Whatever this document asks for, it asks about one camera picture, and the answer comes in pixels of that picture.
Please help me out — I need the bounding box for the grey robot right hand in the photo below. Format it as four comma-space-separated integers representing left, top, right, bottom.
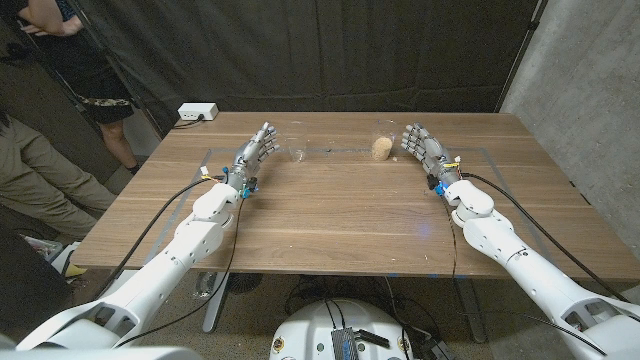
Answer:
400, 122, 462, 196

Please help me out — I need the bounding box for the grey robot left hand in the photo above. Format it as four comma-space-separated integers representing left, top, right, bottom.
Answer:
224, 121, 281, 199

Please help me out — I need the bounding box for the clear cup with brown sugar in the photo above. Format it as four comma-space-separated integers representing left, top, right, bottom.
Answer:
370, 119, 399, 162

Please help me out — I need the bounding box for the clear plastic cup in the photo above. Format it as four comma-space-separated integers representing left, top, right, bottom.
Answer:
284, 120, 310, 164

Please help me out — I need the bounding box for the white power strip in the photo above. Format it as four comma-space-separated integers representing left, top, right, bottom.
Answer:
177, 102, 220, 122

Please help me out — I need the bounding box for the round black floor fan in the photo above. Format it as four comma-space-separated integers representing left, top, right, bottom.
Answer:
227, 273, 265, 295

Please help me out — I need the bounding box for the black backdrop curtain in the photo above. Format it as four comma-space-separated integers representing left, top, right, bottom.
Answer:
74, 0, 544, 134

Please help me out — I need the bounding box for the white table leg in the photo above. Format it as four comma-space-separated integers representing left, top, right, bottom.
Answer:
202, 272, 231, 335

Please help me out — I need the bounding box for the grey table leg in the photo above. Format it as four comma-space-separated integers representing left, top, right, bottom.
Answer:
454, 278, 489, 345

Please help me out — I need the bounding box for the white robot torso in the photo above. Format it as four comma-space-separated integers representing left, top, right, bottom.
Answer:
269, 298, 415, 360

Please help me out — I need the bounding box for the person in black shorts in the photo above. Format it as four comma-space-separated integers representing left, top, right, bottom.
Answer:
0, 0, 144, 176

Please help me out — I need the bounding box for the black power adapter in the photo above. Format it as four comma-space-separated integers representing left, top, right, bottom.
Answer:
419, 337, 456, 360

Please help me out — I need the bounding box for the grey finned module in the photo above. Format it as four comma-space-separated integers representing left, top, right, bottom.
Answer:
331, 327, 360, 360

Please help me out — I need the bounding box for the person in khaki trousers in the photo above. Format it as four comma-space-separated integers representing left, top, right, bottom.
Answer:
0, 112, 117, 240

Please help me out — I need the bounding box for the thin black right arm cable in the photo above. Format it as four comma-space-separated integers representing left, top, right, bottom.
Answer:
440, 193, 459, 279

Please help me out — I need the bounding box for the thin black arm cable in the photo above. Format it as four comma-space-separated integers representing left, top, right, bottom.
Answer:
114, 195, 246, 349
440, 193, 459, 279

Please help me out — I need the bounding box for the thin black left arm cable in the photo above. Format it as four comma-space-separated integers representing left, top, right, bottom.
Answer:
114, 195, 246, 349

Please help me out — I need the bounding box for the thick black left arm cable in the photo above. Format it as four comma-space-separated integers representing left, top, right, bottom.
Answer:
92, 174, 229, 301

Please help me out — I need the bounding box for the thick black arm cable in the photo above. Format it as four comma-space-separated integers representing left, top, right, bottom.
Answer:
92, 174, 229, 301
459, 172, 634, 305

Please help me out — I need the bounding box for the black floor cable bundle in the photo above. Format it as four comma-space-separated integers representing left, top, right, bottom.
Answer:
284, 274, 451, 351

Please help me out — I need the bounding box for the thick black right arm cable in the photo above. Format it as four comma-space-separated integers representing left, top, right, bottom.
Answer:
459, 172, 634, 305

